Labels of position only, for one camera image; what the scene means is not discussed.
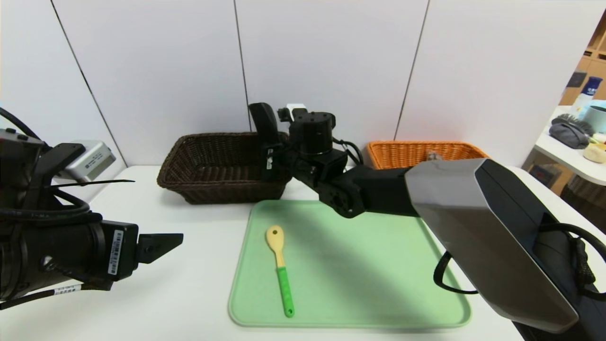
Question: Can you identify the white side table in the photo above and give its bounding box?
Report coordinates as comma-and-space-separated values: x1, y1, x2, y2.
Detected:
534, 107, 606, 186

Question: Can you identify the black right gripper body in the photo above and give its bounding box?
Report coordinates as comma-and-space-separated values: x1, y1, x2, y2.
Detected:
260, 143, 293, 182

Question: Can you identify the dark brown wicker basket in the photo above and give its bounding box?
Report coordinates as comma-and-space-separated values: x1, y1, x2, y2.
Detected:
157, 132, 292, 205

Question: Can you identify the white bottle with blue cap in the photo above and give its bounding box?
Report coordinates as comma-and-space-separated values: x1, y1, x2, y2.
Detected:
574, 76, 603, 117

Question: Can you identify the orange wicker basket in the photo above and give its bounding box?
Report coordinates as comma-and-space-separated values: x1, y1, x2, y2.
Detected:
367, 140, 490, 170

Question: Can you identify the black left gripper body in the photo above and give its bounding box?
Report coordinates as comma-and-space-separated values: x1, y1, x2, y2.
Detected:
36, 219, 139, 290

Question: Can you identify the teal cup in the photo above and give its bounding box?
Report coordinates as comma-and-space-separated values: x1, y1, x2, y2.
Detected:
587, 105, 606, 134

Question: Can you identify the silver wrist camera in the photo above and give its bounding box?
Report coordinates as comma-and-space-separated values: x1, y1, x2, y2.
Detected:
278, 103, 308, 121
57, 140, 116, 183

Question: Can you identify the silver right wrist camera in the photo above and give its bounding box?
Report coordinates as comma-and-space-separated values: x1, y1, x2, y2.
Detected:
278, 103, 308, 121

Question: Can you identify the wooden shelf unit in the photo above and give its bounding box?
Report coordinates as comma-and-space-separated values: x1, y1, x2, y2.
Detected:
559, 9, 606, 107

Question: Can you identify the beige round object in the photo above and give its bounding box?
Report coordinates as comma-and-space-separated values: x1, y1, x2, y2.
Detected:
583, 144, 606, 164

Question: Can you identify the grey black pouch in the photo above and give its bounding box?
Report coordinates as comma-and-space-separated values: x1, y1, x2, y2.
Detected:
549, 114, 592, 150

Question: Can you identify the light green plastic tray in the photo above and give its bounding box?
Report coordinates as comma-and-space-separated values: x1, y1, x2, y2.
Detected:
228, 200, 472, 328

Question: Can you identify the yellow spoon with green handle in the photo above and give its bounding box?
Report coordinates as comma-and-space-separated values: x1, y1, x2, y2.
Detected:
266, 225, 295, 318

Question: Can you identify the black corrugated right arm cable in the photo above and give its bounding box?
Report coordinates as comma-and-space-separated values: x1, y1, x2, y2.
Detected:
433, 223, 606, 302

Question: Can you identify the brown cardboard box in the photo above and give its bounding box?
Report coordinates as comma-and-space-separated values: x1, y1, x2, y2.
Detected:
523, 152, 576, 197

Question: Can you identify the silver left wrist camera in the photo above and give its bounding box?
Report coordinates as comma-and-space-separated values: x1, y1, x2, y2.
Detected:
57, 140, 116, 183

